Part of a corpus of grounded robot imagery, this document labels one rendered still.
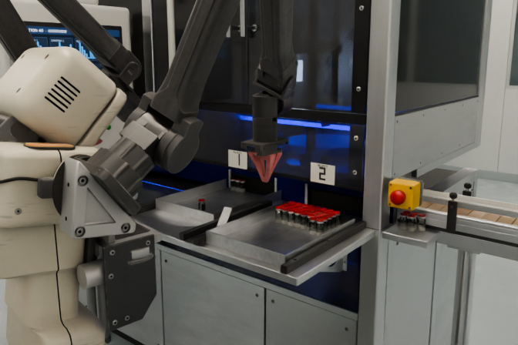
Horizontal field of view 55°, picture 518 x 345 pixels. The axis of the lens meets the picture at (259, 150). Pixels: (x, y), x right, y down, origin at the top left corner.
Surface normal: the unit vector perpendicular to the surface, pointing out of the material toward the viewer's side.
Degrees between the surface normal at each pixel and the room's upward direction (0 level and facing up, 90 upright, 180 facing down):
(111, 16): 90
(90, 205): 90
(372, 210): 90
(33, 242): 90
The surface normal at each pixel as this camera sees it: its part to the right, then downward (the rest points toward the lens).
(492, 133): -0.62, 0.14
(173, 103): -0.43, 0.11
